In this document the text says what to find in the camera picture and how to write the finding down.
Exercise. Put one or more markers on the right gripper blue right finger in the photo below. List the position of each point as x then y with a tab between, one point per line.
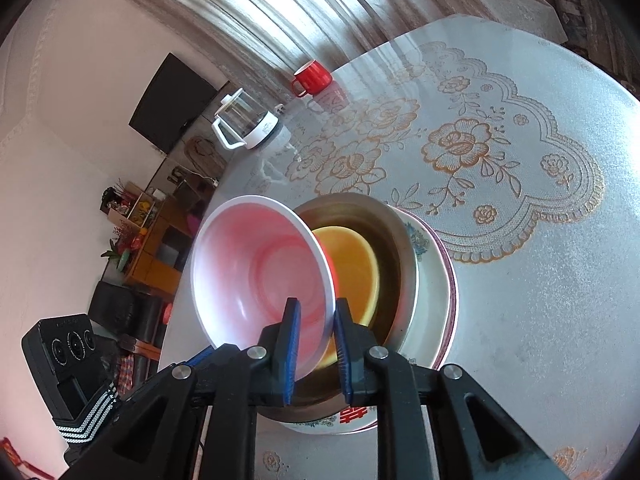
352	342

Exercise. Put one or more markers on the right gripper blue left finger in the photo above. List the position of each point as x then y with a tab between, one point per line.
281	340

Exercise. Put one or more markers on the yellow plastic bowl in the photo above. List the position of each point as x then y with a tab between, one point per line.
354	270

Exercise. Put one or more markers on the large purple floral plate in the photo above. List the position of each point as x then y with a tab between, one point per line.
417	316

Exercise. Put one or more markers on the white plate red characters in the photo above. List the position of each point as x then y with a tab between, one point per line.
429	335

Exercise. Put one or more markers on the red plastic bowl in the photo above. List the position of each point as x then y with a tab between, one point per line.
251	255

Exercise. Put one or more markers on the stainless steel bowl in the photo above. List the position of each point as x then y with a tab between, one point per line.
319	394

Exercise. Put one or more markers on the wooden sideboard cabinet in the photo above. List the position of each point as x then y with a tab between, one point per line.
153	236

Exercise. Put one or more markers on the wooden chair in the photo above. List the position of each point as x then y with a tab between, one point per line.
205	158

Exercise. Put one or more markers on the white glass electric kettle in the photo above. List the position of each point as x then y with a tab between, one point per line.
241	122

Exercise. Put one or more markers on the red mug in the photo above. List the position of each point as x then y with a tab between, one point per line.
311	78

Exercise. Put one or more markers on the beige window curtain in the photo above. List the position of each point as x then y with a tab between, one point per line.
259	44

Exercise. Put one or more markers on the black wall television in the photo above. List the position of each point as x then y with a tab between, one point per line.
174	98

